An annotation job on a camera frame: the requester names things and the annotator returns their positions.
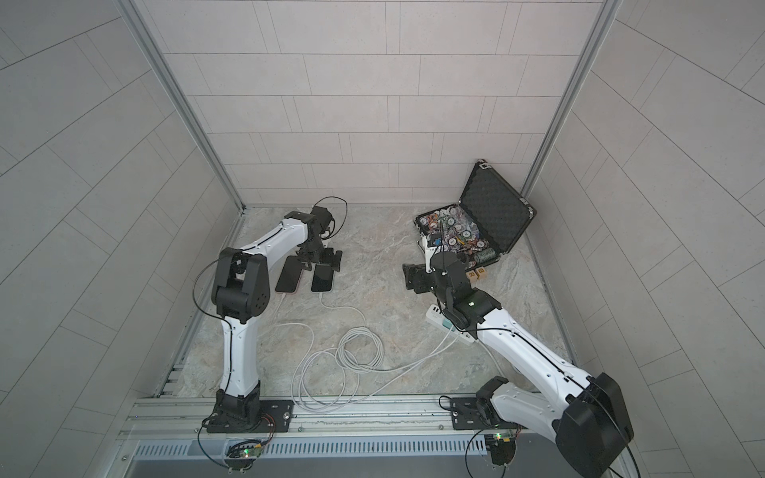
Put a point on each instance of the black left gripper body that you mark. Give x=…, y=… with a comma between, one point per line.
x=323, y=257

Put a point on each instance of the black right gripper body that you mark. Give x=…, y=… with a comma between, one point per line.
x=442, y=296

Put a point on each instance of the green case phone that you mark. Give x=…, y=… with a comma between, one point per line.
x=323, y=278

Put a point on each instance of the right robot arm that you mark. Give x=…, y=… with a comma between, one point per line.
x=585, y=416

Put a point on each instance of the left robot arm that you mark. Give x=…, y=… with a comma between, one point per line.
x=243, y=281

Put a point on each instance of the white power strip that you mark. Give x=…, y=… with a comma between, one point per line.
x=435, y=317

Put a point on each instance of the black poker chip case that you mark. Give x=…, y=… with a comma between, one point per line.
x=486, y=222

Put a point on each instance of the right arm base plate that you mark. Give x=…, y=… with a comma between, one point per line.
x=473, y=414

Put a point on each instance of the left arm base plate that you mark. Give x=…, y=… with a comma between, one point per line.
x=268, y=416

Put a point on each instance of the aluminium front rail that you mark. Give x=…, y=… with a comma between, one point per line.
x=180, y=418

